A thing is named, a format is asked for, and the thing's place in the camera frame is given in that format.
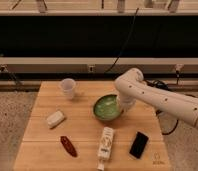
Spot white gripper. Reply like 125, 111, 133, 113
117, 95, 136, 113

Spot green ceramic bowl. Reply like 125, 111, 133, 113
93, 94, 121, 121

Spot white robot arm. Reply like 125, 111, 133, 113
114, 68, 198, 129

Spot black smartphone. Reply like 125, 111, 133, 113
129, 132, 149, 159

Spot white lotion tube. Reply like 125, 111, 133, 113
97, 127, 114, 171

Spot clear plastic cup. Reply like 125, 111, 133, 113
60, 78, 76, 100

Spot white soap bar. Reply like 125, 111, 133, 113
46, 111, 65, 129

